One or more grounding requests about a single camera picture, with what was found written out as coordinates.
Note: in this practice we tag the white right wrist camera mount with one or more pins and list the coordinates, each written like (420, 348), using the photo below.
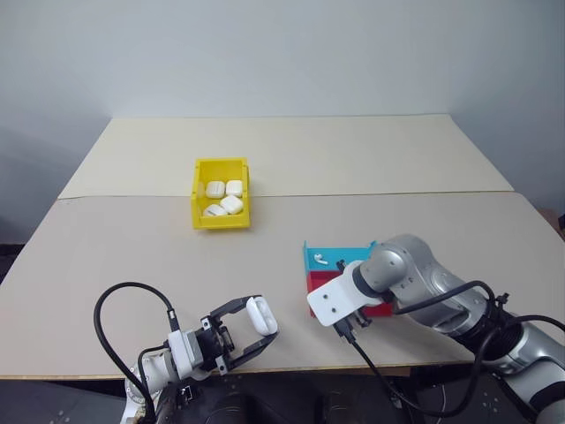
(337, 301)

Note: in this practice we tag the white earbud case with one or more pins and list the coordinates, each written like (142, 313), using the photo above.
(213, 211)
(234, 187)
(216, 189)
(261, 317)
(232, 204)

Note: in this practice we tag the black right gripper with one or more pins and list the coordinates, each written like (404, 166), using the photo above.
(361, 318)

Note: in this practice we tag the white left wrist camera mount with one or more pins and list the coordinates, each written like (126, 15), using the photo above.
(181, 350)

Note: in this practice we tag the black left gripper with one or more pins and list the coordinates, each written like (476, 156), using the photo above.
(213, 346)

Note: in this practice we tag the white earbud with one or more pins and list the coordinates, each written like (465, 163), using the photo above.
(319, 259)

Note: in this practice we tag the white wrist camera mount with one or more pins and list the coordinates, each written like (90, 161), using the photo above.
(181, 350)
(337, 301)

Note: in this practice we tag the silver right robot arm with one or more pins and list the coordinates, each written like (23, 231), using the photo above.
(441, 282)

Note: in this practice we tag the blue plastic bin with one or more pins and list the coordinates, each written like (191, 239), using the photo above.
(348, 257)

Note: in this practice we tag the closed white earbud case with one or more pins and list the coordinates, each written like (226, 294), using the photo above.
(232, 204)
(213, 211)
(234, 187)
(216, 189)

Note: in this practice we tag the yellow plastic bin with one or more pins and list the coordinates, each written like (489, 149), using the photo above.
(197, 207)

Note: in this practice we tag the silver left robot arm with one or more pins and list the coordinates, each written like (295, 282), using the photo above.
(148, 375)

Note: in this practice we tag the red plastic bin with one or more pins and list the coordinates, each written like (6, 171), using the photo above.
(320, 279)

